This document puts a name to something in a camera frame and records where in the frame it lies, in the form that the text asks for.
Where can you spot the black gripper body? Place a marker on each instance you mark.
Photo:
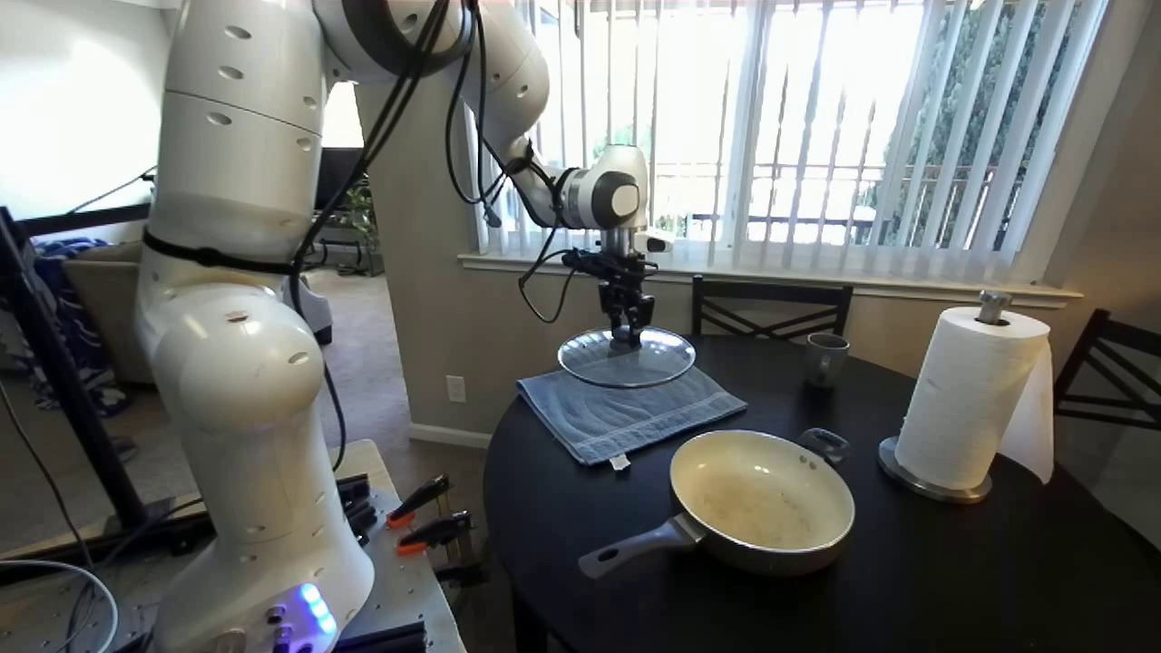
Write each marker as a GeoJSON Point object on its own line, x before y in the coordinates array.
{"type": "Point", "coordinates": [622, 288]}

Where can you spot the clear glass pan lid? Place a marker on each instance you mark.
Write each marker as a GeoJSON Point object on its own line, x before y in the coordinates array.
{"type": "Point", "coordinates": [629, 365]}

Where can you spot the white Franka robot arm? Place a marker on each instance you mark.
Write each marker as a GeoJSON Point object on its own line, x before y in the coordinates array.
{"type": "Point", "coordinates": [242, 365]}

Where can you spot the blue towel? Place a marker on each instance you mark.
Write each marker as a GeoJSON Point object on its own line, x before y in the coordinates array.
{"type": "Point", "coordinates": [620, 419]}

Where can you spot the grey frying pan cream interior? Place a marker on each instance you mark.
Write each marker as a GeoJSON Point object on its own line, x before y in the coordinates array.
{"type": "Point", "coordinates": [764, 494]}

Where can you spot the white paper towel roll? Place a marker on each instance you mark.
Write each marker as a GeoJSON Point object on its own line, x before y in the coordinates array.
{"type": "Point", "coordinates": [967, 394]}
{"type": "Point", "coordinates": [921, 480]}

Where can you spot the black metal chair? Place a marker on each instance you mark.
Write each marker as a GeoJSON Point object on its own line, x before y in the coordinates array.
{"type": "Point", "coordinates": [767, 291]}
{"type": "Point", "coordinates": [1108, 404]}

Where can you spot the dark grey mug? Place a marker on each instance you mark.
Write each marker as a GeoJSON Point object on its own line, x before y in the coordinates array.
{"type": "Point", "coordinates": [824, 361]}

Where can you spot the white vertical window blinds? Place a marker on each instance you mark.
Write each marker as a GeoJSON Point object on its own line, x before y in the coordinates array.
{"type": "Point", "coordinates": [847, 122]}

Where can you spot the black power block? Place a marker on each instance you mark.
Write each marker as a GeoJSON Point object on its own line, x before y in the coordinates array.
{"type": "Point", "coordinates": [355, 497]}

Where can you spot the white robot mounting board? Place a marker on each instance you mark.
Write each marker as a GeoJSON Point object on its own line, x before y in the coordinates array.
{"type": "Point", "coordinates": [403, 580]}

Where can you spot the black metal stand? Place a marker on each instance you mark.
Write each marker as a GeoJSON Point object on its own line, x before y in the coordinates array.
{"type": "Point", "coordinates": [48, 365]}

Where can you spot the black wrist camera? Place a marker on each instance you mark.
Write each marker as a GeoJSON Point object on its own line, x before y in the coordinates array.
{"type": "Point", "coordinates": [585, 260]}

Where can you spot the white wall outlet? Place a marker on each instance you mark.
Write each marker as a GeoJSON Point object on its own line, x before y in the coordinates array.
{"type": "Point", "coordinates": [456, 384]}

